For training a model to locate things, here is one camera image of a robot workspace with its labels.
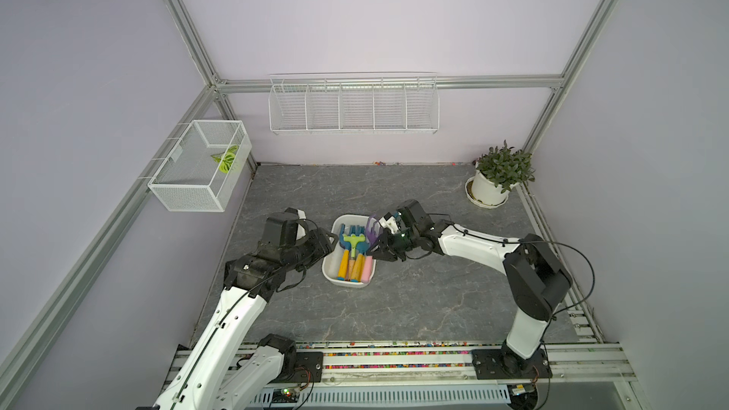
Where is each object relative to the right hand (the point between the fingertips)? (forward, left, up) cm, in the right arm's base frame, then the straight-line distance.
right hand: (367, 252), depth 82 cm
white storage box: (+2, +12, -10) cm, 16 cm away
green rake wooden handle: (+8, +5, -6) cm, 11 cm away
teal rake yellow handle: (+5, +7, -8) cm, 12 cm away
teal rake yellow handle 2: (0, +2, -6) cm, 6 cm away
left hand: (-3, +8, +11) cm, 14 cm away
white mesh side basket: (+9, +44, +24) cm, 50 cm away
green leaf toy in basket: (+21, +41, +19) cm, 49 cm away
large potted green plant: (+26, -43, +6) cm, 51 cm away
